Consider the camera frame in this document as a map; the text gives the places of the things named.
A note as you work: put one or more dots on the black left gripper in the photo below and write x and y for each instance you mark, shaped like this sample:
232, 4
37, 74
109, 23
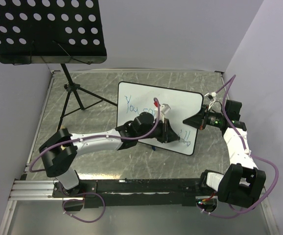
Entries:
168, 134

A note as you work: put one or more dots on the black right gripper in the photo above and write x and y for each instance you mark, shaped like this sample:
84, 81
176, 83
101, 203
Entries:
198, 120

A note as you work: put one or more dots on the white whiteboard black frame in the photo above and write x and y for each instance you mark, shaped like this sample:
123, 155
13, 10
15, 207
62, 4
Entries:
133, 99

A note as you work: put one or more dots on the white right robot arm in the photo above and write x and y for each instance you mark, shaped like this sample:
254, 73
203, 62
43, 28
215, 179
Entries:
243, 182

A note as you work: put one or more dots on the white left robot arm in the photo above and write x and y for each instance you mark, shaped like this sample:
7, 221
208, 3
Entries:
57, 162

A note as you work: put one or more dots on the black perforated music stand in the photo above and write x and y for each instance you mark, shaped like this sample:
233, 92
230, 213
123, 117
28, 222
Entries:
52, 32

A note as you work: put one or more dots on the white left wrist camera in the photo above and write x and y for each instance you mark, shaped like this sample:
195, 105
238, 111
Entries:
161, 110

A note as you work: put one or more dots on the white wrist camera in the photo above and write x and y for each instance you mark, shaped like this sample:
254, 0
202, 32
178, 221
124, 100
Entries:
211, 96
161, 110

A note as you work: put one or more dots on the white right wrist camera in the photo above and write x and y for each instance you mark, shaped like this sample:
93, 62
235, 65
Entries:
211, 96

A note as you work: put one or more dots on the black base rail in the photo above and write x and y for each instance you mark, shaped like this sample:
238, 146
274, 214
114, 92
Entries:
135, 192

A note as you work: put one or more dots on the beige wooden handle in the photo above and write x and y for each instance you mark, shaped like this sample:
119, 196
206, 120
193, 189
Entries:
63, 128

